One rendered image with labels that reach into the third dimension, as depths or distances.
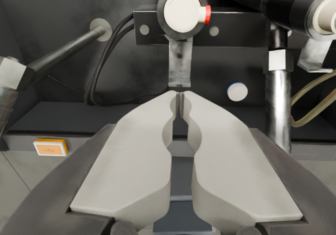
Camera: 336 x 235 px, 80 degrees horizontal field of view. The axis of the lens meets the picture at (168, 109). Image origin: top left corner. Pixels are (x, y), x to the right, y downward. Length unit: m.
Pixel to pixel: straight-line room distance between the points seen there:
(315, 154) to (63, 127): 0.46
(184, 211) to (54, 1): 0.65
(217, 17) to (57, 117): 0.36
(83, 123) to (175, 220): 0.45
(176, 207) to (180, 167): 0.15
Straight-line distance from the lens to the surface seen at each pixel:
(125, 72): 0.43
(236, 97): 0.45
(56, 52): 0.27
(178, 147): 0.37
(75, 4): 0.43
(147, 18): 0.24
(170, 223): 0.72
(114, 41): 0.25
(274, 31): 0.19
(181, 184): 0.76
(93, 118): 0.43
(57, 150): 0.41
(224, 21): 0.25
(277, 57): 0.18
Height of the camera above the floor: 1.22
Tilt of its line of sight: 58 degrees down
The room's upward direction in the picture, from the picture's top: 176 degrees counter-clockwise
